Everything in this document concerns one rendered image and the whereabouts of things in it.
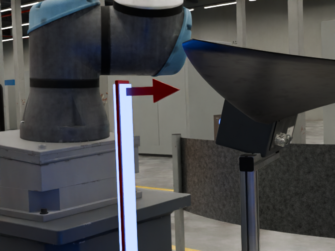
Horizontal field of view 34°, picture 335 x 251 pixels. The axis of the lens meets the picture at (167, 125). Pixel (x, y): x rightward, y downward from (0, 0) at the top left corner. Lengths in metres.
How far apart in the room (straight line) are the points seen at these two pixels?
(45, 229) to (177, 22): 0.39
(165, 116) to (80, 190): 9.73
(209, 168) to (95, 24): 1.94
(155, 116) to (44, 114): 9.87
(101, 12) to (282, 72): 0.48
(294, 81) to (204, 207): 2.35
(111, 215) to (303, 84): 0.41
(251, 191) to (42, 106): 0.43
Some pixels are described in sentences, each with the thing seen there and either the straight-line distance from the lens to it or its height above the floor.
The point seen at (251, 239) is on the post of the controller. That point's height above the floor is 0.90.
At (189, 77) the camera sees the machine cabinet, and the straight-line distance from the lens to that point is 10.25.
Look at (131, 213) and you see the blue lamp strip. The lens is 0.57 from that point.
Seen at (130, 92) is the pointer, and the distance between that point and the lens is 0.55.
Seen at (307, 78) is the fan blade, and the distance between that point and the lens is 0.50.
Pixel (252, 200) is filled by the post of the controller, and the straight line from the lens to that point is 1.06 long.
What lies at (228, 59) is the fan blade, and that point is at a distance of 0.45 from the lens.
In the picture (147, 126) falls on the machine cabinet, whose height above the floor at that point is 0.60.
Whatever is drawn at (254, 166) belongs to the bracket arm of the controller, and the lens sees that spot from 1.05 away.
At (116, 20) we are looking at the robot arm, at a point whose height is 1.30.
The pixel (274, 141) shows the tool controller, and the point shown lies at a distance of 1.13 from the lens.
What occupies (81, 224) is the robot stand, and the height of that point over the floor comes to 1.00.
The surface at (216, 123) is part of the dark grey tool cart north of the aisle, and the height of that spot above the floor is 0.79.
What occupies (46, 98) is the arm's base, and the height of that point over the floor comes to 1.18.
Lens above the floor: 1.17
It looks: 3 degrees down
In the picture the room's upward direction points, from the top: 2 degrees counter-clockwise
